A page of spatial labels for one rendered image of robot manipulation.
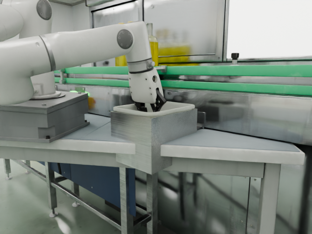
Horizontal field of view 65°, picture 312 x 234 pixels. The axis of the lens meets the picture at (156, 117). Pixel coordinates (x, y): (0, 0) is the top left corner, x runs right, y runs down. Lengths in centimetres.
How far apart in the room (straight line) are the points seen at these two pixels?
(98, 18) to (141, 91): 98
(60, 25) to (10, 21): 677
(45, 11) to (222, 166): 69
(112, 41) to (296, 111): 51
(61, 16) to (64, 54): 702
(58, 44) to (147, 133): 30
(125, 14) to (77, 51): 89
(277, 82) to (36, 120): 68
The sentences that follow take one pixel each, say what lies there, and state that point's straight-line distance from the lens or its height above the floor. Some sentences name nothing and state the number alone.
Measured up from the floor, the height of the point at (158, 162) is 70.
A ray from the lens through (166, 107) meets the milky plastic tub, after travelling 87.
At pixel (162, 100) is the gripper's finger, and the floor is 86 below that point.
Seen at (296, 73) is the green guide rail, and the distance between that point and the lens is 77.
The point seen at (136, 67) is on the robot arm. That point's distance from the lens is 72.
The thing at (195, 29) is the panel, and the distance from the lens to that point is 111.
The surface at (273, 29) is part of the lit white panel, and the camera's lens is 97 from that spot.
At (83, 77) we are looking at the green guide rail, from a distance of 124.
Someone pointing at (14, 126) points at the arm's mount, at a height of 79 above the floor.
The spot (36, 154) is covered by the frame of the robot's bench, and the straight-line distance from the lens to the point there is 91.
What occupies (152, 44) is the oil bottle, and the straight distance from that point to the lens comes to 107.
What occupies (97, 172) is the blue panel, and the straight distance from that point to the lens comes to 128.
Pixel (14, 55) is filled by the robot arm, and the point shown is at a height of 98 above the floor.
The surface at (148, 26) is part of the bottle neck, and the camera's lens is 109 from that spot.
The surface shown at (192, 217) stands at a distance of 133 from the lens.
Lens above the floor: 95
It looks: 11 degrees down
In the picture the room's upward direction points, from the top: straight up
